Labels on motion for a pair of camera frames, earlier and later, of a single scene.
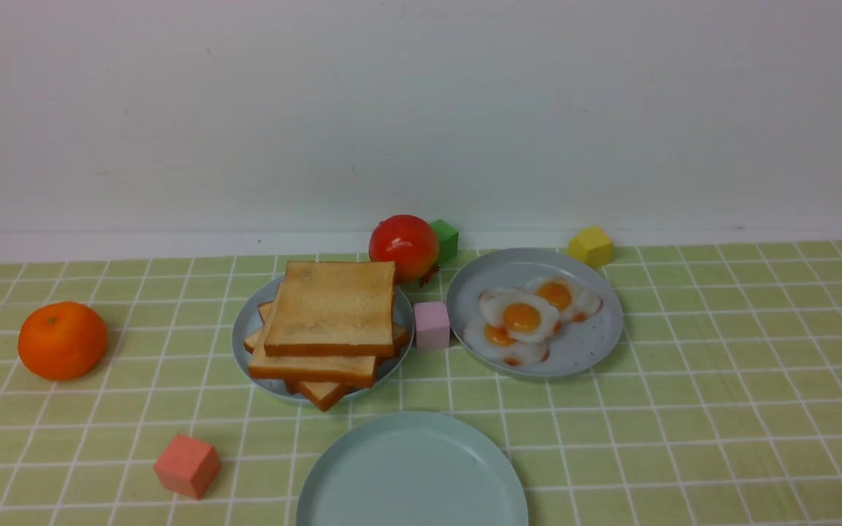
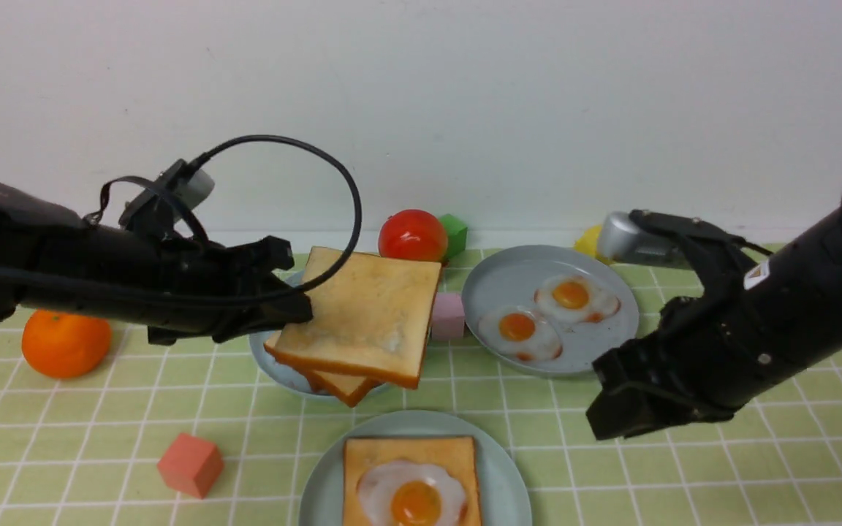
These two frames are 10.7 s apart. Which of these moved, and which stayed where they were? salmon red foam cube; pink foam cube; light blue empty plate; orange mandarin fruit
Moved: pink foam cube
Stayed: orange mandarin fruit; light blue empty plate; salmon red foam cube
